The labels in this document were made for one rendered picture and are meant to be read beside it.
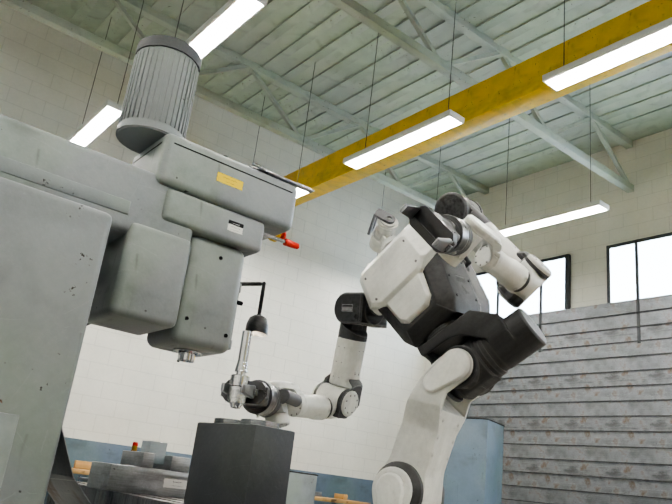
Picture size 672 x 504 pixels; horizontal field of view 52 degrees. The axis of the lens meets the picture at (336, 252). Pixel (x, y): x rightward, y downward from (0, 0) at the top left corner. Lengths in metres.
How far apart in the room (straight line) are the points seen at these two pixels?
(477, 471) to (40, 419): 6.46
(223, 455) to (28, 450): 0.42
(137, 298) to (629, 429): 8.21
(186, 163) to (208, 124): 8.25
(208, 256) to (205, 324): 0.20
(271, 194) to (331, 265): 8.76
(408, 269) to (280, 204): 0.51
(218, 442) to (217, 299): 0.52
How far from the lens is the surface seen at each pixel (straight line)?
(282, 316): 10.19
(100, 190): 1.92
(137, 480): 2.04
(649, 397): 9.49
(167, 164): 2.00
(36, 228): 1.72
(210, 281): 2.01
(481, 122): 7.40
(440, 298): 1.83
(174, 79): 2.15
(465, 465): 7.83
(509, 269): 1.74
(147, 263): 1.91
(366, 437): 11.07
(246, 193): 2.10
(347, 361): 2.08
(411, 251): 1.88
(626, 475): 9.53
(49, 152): 1.91
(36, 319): 1.68
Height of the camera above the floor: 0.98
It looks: 19 degrees up
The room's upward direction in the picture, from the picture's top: 7 degrees clockwise
